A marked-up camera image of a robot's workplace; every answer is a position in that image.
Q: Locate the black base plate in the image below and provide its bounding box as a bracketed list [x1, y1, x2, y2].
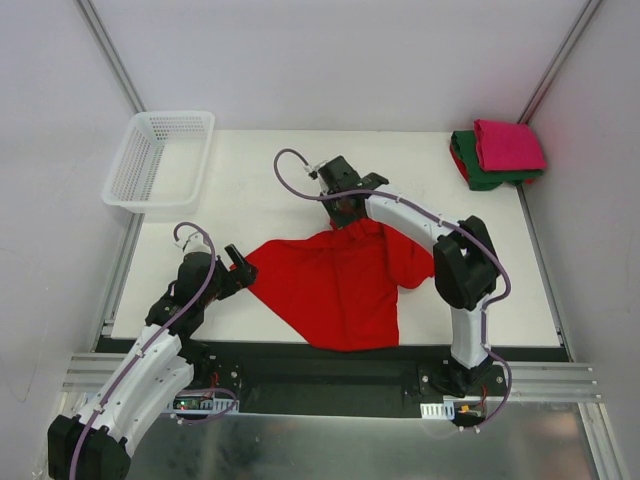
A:
[186, 342, 506, 418]

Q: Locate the purple cable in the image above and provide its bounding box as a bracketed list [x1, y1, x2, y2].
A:
[273, 148, 513, 435]
[69, 221, 239, 480]

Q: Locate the right cable duct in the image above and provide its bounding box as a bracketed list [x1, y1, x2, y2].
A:
[420, 401, 455, 421]

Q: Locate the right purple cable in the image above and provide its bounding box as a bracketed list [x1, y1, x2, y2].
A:
[273, 148, 513, 435]

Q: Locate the left cable duct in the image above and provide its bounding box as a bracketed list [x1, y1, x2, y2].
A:
[165, 393, 240, 416]

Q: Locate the red t-shirt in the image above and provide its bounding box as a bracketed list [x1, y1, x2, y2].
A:
[449, 144, 469, 182]
[247, 219, 435, 352]

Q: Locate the cable duct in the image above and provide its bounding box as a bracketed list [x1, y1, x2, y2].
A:
[165, 393, 240, 416]
[420, 401, 455, 421]

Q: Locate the white plastic basket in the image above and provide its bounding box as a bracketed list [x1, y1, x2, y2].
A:
[102, 110, 215, 216]

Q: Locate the green folded t-shirt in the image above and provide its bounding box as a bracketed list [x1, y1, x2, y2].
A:
[450, 130, 544, 191]

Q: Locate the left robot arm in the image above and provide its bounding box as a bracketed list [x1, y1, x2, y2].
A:
[47, 245, 258, 479]

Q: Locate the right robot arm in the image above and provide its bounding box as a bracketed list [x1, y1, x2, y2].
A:
[307, 156, 500, 398]

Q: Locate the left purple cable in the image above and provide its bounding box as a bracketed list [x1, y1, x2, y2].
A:
[69, 221, 239, 480]

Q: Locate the pink folded t-shirt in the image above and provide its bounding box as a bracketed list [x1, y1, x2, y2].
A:
[474, 119, 547, 172]

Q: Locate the red folded t-shirt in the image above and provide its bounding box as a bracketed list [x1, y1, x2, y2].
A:
[449, 144, 469, 182]

